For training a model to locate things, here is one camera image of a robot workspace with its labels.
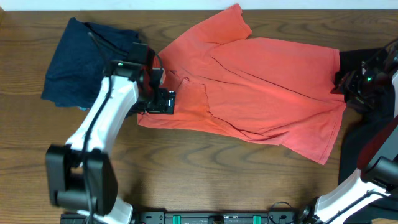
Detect orange red t-shirt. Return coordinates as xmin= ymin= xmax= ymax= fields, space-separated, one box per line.
xmin=137 ymin=4 xmax=346 ymax=164

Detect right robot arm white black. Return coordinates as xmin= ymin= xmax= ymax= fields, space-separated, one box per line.
xmin=292 ymin=40 xmax=397 ymax=223

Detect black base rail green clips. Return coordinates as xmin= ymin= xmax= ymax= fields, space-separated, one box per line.
xmin=60 ymin=210 xmax=302 ymax=224

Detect folded navy blue shirt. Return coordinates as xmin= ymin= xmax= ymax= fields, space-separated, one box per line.
xmin=41 ymin=17 xmax=141 ymax=108

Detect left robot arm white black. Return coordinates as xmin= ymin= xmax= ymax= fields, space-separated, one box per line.
xmin=45 ymin=60 xmax=175 ymax=223

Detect black clothes pile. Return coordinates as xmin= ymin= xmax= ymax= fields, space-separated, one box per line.
xmin=334 ymin=48 xmax=398 ymax=222

